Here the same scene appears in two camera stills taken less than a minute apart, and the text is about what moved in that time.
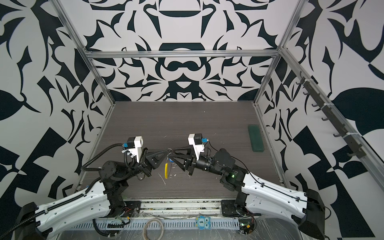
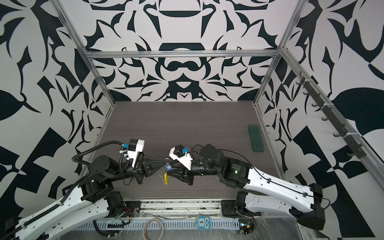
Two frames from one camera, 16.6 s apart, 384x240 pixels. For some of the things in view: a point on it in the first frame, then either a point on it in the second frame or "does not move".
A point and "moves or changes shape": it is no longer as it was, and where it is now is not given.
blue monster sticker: (203, 222) does not move
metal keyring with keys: (169, 151) moves or changes shape
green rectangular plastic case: (256, 138) does not move
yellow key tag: (166, 171) moves or changes shape
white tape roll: (145, 227) does not move
